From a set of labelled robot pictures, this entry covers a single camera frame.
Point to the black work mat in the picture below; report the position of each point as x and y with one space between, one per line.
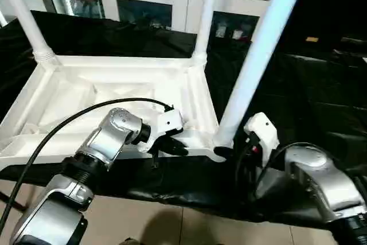
309 96

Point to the small yellow tag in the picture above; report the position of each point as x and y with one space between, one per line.
312 39

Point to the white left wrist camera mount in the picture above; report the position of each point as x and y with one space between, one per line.
165 124

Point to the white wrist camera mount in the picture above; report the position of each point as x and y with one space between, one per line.
165 124
262 130

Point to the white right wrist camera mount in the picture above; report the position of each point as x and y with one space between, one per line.
262 130

